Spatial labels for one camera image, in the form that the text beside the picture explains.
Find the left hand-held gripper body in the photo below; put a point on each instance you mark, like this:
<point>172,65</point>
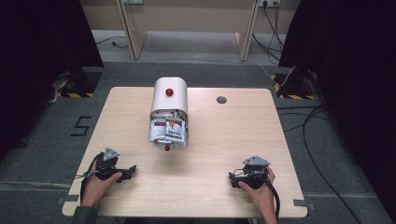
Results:
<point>107,161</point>

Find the black curtain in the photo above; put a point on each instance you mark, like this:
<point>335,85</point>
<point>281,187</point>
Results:
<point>351,77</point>
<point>37,62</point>

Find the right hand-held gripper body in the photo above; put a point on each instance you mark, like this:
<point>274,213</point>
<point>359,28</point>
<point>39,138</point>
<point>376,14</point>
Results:
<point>255,172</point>

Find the grey tape piece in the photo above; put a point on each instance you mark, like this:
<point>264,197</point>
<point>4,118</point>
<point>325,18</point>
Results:
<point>302,203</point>
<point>70,199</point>

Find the person's right hand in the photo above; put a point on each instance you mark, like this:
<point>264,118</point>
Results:
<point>263,197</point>

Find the person's left hand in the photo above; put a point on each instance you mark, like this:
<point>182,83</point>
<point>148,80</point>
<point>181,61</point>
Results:
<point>96,189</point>

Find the silver packet with orange print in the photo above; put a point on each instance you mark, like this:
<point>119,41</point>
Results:
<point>174,129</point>

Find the white wall socket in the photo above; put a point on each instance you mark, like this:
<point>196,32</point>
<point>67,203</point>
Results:
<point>269,2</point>

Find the black stand base hazard tape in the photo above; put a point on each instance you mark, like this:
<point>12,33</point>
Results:
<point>295,85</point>
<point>79,82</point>

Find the beige desk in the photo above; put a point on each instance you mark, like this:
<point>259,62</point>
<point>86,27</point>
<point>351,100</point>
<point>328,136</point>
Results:
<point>190,14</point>

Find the silver packet with red label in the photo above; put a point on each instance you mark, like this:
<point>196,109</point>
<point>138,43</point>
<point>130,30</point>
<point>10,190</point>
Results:
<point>158,130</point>

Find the white drawer with red knob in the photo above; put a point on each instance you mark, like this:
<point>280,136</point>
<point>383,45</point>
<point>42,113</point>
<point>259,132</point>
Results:
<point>184,137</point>

